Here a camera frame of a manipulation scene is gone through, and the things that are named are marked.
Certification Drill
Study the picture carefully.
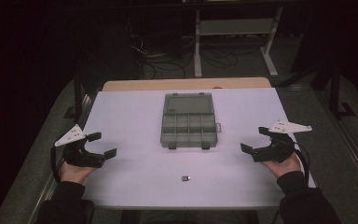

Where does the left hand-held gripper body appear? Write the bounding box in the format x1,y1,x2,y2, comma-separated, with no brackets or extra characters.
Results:
54,124,106,169

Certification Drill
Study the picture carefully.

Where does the person's right hand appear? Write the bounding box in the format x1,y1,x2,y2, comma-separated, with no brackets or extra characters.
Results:
262,153,303,179

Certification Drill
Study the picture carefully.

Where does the tangle of floor cables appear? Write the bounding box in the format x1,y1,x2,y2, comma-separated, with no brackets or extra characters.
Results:
127,18,253,80

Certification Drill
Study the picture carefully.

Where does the grey plastic organizer box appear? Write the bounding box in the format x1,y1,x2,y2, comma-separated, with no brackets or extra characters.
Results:
159,91,223,150

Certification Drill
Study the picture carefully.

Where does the aluminium floor rail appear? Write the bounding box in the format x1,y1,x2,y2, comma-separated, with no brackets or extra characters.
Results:
315,90,358,201
27,92,94,224

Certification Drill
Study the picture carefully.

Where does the person's left hand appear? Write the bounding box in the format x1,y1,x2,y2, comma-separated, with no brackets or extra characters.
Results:
60,161,99,185

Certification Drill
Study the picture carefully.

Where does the white metal desk frame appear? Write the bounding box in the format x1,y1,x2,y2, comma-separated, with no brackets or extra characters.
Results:
193,7,284,78

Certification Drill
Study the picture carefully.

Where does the black metal stand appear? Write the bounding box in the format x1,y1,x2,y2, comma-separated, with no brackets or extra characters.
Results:
327,60,356,120
62,66,91,119

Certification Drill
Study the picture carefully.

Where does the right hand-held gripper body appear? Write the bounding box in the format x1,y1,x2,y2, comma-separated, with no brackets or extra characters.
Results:
252,119,312,163

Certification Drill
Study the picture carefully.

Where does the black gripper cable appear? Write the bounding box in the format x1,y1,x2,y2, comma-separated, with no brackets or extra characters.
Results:
293,141,311,182
50,143,63,184

